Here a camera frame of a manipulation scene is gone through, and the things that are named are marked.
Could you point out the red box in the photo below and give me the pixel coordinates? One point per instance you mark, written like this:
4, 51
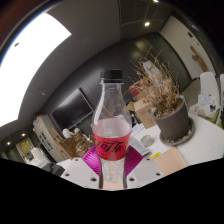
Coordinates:
135, 90

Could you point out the dried plant in grey pot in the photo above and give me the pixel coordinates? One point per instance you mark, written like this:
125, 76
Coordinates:
173, 123

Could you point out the cardboard box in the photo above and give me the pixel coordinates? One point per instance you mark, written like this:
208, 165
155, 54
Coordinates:
146, 115

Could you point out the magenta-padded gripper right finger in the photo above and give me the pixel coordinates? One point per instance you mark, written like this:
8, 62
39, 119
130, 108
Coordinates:
135, 160

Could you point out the white paper sheets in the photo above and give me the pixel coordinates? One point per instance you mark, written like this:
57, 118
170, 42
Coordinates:
208, 106

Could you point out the white plaster bust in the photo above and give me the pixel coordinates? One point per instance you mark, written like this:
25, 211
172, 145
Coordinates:
66, 133

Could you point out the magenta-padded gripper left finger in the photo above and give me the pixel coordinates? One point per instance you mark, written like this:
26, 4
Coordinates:
88, 160

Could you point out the grey printed newspaper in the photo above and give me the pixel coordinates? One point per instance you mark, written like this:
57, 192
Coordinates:
138, 146

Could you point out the white cabinet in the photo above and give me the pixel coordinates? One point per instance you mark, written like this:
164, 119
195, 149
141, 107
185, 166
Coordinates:
45, 136

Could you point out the small glass jar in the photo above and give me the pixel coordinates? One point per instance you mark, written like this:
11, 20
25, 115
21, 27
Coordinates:
147, 140

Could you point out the grey plant saucer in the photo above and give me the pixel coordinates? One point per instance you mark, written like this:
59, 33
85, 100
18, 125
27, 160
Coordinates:
186, 138

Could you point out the brown carved sculpture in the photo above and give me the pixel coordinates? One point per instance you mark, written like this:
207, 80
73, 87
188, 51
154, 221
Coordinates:
76, 145

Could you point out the long ceiling light panel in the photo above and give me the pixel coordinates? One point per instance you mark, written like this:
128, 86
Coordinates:
30, 66

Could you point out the clear red-labelled drink bottle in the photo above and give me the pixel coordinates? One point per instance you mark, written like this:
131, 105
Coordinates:
111, 143

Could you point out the black wall screen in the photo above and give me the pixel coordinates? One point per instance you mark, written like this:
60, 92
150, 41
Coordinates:
71, 111

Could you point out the recessed ceiling spot lights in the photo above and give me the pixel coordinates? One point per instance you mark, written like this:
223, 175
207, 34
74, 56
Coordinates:
147, 24

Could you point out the wooden wall figure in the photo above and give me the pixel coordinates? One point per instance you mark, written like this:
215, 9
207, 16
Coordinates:
197, 57

